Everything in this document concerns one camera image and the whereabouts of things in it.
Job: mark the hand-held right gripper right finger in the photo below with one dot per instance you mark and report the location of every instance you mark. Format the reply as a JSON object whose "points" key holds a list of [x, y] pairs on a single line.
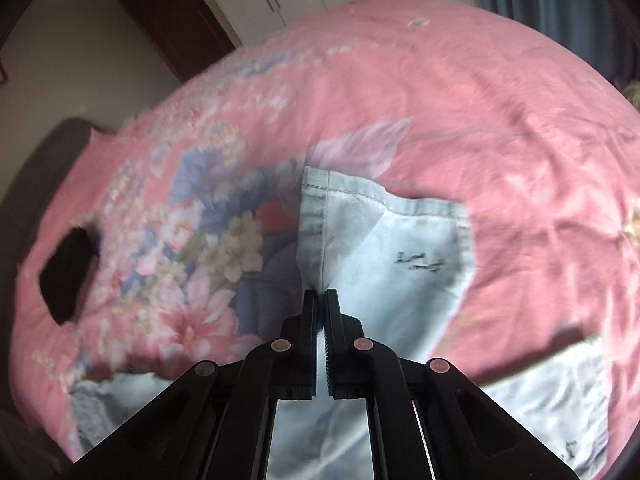
{"points": [[331, 320]]}

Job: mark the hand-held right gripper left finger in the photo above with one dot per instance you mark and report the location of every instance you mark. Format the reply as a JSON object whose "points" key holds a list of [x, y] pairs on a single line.
{"points": [[311, 320]]}

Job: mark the dark grey bed headboard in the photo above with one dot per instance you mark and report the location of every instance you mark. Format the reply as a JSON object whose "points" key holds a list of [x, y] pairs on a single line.
{"points": [[45, 160]]}

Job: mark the black cloth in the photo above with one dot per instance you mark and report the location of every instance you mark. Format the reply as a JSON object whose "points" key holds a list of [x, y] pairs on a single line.
{"points": [[65, 275]]}

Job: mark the pink floral blanket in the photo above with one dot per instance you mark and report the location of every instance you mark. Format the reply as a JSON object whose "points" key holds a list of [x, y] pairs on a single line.
{"points": [[500, 135]]}

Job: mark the dark brown door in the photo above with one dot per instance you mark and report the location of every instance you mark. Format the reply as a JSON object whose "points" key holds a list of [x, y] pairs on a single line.
{"points": [[175, 10]]}

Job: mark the light blue denim pants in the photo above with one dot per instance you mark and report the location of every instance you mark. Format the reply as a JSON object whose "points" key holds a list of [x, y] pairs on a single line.
{"points": [[400, 270]]}

